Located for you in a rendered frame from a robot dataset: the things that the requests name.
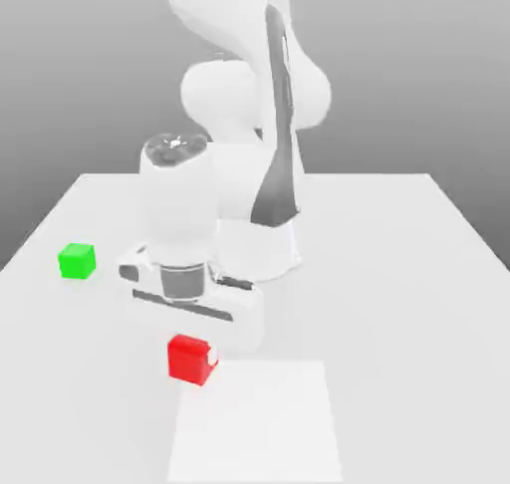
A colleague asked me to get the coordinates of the small red cube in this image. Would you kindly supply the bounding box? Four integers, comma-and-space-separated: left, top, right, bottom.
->
166, 334, 219, 387

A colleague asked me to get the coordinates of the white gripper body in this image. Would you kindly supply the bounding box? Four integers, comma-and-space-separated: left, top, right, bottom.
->
129, 279, 267, 353

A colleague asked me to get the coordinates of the small green cube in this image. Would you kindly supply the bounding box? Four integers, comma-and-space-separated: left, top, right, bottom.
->
57, 242, 98, 281

